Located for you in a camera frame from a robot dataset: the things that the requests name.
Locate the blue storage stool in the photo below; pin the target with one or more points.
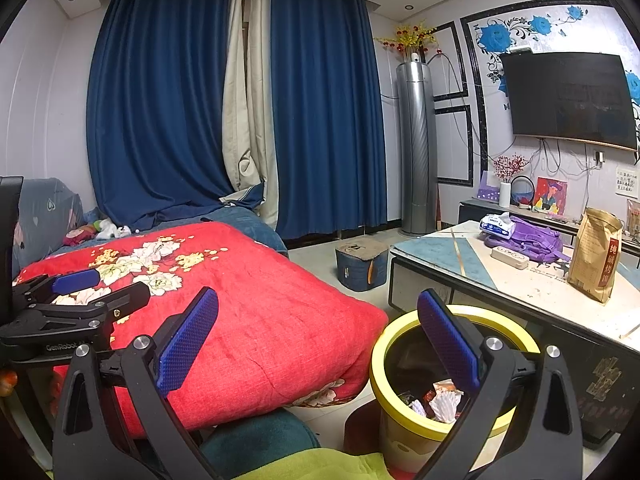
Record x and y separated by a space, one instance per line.
360 270

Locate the grey heart print sofa cover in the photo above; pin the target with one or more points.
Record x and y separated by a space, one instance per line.
45 215

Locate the purple box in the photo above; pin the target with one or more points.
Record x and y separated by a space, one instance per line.
488 190

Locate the black television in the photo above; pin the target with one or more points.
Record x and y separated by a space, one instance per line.
570 95

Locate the green plush toy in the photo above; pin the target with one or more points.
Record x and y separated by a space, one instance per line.
95 226

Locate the silver tower air conditioner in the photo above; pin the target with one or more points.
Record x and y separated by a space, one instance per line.
417 160

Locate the blue white tissue pack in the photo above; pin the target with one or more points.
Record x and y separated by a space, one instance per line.
496 226

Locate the colourful painting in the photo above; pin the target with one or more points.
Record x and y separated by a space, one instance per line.
550 197

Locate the brown paper bag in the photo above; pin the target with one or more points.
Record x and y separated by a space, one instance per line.
595 255

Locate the white foam fruit net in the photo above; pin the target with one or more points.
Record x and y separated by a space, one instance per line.
447 400

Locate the marble top coffee table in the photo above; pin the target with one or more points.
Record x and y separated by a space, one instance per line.
450 265

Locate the purple backpack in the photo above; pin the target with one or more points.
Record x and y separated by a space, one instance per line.
537 242

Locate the red floral blanket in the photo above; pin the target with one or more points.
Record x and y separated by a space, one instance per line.
260 320

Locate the red berry branches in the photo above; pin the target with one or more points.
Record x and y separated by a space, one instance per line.
510 167

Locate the black television cabinet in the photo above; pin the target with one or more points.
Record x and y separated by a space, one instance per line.
470 210

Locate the white wall socket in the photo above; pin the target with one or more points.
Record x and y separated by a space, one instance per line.
599 157

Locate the green fleece clothing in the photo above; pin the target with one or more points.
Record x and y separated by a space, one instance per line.
325 467

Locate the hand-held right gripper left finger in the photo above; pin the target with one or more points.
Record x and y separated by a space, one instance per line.
187 342

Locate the small grey camera device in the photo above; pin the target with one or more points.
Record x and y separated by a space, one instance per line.
521 50

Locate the yellow red artificial flowers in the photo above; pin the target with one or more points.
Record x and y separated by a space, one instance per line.
407 37

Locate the blue curtain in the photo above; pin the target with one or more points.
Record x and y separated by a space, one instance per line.
155 100
325 110

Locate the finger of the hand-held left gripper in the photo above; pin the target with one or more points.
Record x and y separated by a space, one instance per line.
130 297
75 280

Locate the blue flower wall decal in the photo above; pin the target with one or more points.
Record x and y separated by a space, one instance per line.
492 37

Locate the red plush toy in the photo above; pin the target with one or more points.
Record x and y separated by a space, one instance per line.
77 237

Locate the yellow rim trash can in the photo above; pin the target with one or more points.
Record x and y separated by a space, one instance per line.
390 360

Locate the dark blue quilt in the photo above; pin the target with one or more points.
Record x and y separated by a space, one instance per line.
250 227

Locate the round black ornament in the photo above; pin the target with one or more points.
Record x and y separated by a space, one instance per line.
522 194

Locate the white paper notice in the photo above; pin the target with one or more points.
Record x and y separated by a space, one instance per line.
627 180

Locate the beige curtain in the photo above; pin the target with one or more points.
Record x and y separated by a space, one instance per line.
247 125

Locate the white plush toy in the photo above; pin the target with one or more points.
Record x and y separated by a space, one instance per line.
112 231

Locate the white power strip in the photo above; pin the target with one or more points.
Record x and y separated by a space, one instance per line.
509 258

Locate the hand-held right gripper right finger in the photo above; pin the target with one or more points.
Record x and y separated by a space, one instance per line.
450 340

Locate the dark teal cloth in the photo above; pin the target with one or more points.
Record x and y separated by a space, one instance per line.
260 442

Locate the white vase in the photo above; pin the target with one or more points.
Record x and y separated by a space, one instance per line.
505 196

